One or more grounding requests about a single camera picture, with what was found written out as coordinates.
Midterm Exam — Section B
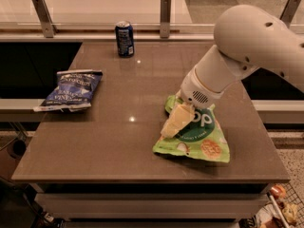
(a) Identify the blue pepsi can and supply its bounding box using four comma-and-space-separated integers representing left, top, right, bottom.
115, 21, 134, 57

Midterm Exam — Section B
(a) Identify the right metal railing bracket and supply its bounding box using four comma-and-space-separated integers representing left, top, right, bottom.
280, 0, 302, 27

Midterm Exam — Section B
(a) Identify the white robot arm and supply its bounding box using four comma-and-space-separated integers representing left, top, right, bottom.
161, 5, 304, 138

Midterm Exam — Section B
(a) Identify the left metal railing bracket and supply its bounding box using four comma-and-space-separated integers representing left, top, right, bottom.
31, 0, 56, 38

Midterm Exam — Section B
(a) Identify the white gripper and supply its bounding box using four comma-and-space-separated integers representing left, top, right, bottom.
161, 69, 222, 138

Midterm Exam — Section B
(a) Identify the green rice chip bag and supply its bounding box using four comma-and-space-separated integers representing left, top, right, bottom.
152, 104, 230, 163

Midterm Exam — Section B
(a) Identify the wire basket with snacks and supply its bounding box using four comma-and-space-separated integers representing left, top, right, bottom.
253, 183, 304, 228

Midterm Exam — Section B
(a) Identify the metal railing bracket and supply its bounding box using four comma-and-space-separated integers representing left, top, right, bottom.
31, 0, 56, 38
280, 0, 302, 27
160, 0, 171, 38

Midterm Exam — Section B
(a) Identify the middle metal railing bracket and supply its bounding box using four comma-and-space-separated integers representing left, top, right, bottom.
160, 0, 171, 38

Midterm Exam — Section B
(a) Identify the blue potato chip bag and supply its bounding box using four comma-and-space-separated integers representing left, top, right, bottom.
33, 69, 103, 112

